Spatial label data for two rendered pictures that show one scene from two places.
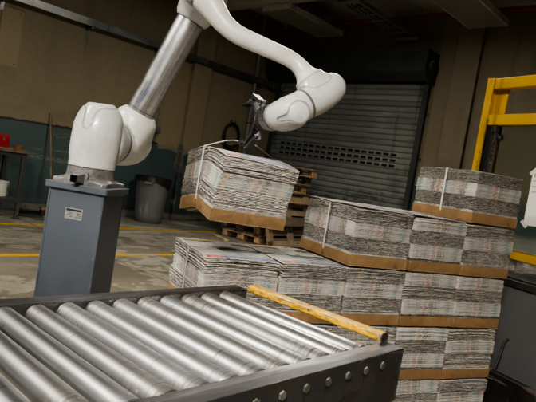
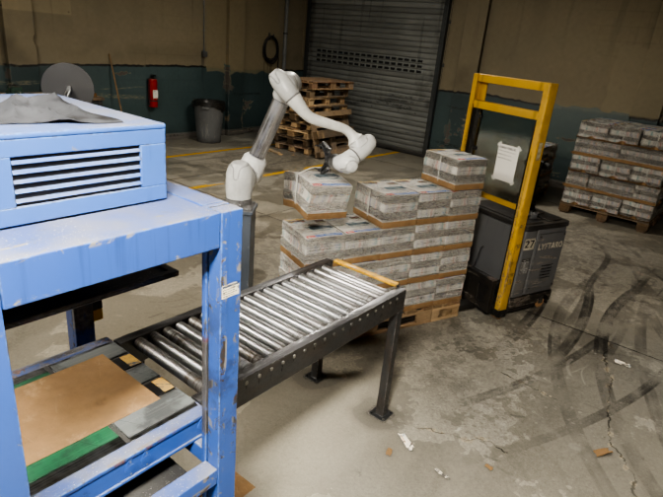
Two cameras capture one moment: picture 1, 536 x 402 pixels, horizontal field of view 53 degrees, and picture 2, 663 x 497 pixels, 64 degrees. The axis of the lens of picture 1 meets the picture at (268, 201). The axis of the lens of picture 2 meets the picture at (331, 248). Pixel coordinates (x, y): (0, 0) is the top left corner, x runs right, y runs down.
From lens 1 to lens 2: 158 cm
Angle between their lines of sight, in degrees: 19
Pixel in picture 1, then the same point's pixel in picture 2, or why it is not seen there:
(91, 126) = (238, 178)
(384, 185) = (412, 90)
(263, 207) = (333, 208)
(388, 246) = (405, 214)
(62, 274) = not seen: hidden behind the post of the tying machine
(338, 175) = (372, 82)
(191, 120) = (233, 39)
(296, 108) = (350, 165)
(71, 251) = not seen: hidden behind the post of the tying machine
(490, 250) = (466, 204)
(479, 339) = (461, 253)
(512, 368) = (484, 262)
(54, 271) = not seen: hidden behind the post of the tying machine
